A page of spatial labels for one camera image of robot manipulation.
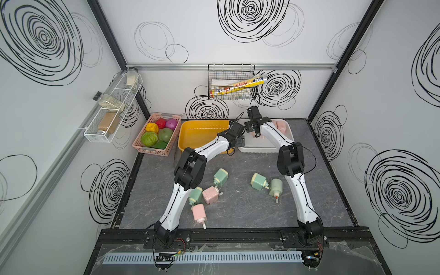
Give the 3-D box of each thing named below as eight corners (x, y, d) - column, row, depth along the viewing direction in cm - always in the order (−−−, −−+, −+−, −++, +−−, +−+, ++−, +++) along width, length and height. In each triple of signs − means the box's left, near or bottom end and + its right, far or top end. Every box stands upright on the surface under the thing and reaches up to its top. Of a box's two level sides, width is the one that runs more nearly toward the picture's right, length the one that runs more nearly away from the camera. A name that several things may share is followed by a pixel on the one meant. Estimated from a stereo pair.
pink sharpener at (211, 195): (207, 206, 85) (206, 201, 79) (203, 196, 88) (202, 190, 82) (223, 198, 87) (223, 192, 81) (218, 189, 90) (218, 183, 84)
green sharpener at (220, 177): (211, 184, 92) (211, 178, 86) (220, 173, 96) (220, 167, 91) (220, 190, 90) (219, 184, 84) (228, 178, 94) (229, 172, 88)
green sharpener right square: (250, 190, 89) (252, 185, 84) (249, 179, 94) (251, 172, 88) (265, 190, 89) (268, 185, 84) (263, 179, 94) (266, 172, 88)
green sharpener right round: (268, 201, 86) (271, 195, 80) (269, 183, 93) (272, 177, 86) (278, 203, 86) (282, 197, 80) (278, 185, 92) (282, 179, 86)
